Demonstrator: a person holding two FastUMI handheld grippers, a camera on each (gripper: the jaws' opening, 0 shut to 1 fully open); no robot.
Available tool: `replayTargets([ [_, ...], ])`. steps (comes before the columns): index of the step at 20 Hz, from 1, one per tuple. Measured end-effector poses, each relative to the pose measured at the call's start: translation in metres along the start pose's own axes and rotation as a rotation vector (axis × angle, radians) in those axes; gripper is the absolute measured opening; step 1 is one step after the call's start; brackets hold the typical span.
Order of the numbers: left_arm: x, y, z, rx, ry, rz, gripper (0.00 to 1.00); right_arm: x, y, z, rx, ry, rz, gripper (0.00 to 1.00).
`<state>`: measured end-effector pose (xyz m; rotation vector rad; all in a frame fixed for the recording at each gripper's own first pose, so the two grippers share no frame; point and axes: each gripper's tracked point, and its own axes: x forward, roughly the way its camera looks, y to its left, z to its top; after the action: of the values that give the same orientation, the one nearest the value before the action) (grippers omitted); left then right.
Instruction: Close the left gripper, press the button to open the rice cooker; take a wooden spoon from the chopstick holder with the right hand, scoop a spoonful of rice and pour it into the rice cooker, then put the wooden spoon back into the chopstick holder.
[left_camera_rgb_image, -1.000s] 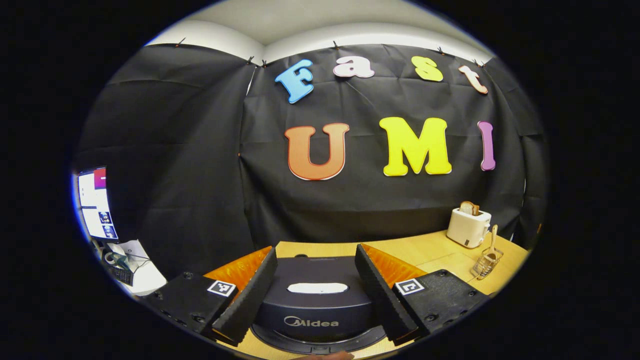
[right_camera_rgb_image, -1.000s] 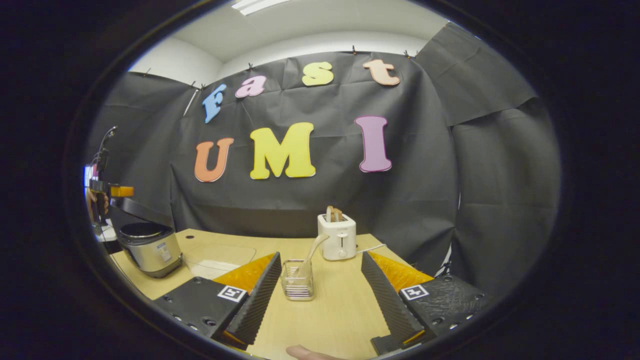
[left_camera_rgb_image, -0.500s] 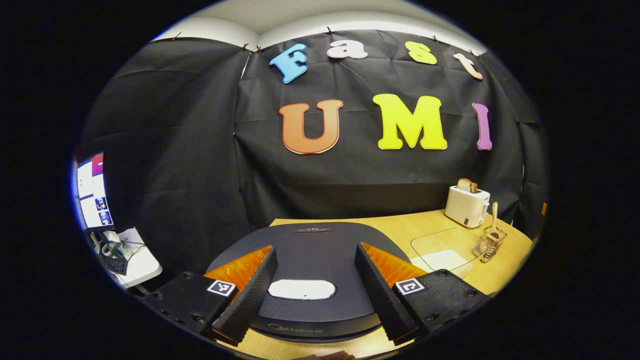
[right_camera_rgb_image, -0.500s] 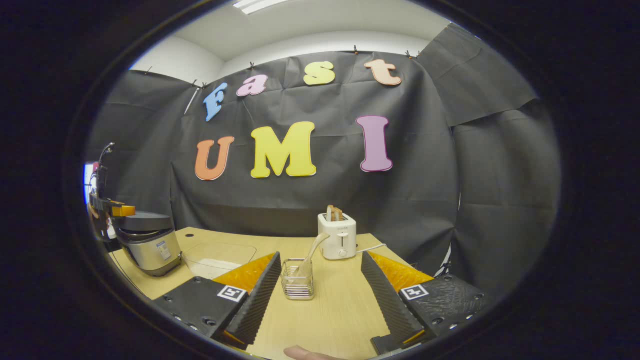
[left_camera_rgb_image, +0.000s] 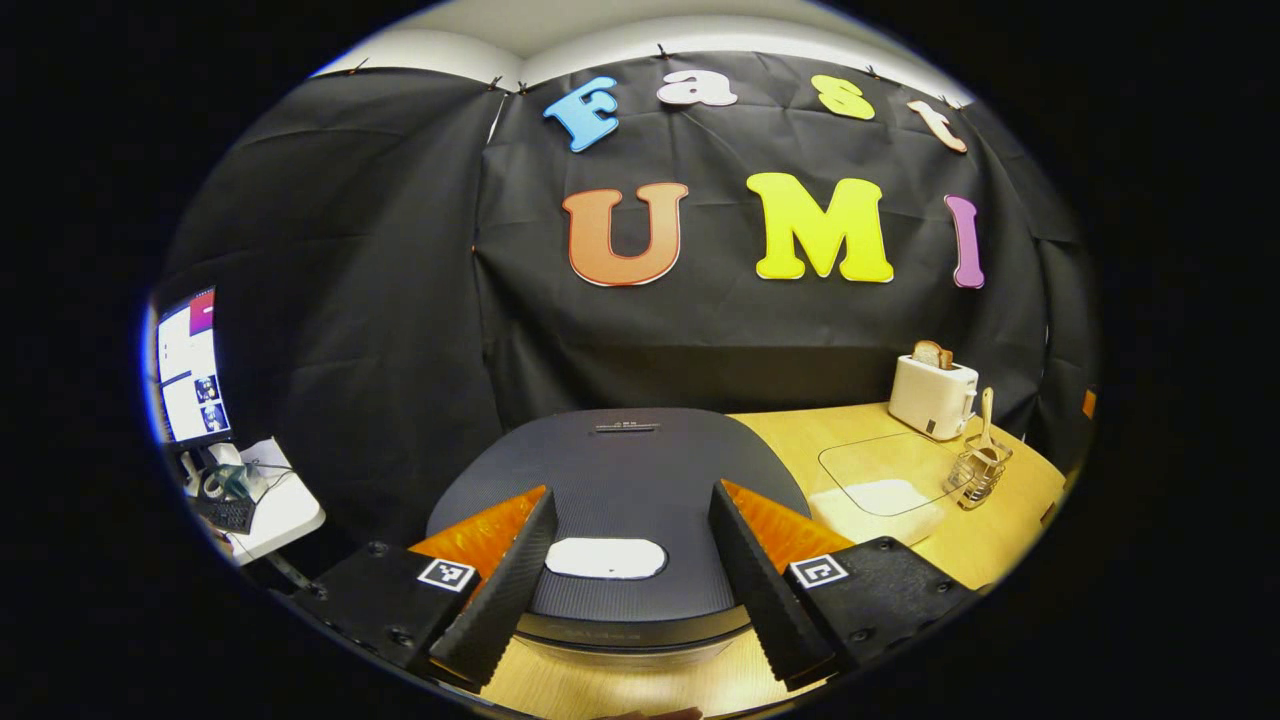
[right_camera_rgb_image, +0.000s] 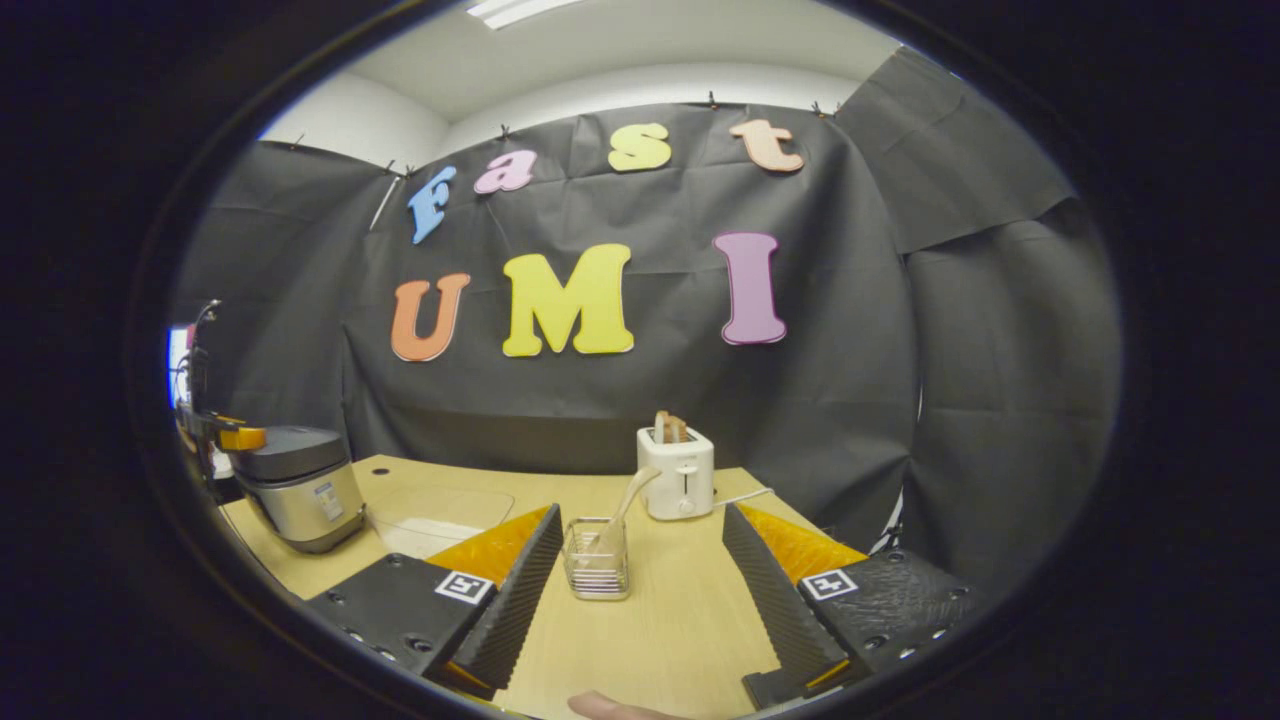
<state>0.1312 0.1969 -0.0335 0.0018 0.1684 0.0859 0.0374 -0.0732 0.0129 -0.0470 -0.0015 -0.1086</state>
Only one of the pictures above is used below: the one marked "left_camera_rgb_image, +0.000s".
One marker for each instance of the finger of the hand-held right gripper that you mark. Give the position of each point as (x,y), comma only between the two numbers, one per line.
(1089,403)

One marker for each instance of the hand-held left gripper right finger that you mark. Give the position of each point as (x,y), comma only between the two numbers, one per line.
(760,590)

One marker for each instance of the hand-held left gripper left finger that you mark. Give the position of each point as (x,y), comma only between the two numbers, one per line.
(505,600)

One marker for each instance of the wooden spoon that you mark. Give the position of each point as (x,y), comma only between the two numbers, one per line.
(987,410)

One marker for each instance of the silver black rice cooker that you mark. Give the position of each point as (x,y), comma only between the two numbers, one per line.
(630,470)

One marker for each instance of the white toaster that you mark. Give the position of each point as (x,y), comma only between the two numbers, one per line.
(925,395)

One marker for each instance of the toasted bread slice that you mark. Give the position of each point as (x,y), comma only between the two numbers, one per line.
(932,354)

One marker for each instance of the clear plastic container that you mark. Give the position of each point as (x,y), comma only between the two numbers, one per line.
(880,455)

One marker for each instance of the white side table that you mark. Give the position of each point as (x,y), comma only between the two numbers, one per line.
(285,510)

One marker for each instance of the black backdrop cloth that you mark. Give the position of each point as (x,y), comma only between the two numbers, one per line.
(720,330)

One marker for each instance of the black keyboard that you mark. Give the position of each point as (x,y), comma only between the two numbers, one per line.
(225,515)

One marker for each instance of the green tape dispenser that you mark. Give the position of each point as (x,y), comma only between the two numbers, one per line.
(228,482)

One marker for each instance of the computer monitor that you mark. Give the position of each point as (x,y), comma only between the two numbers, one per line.
(190,370)

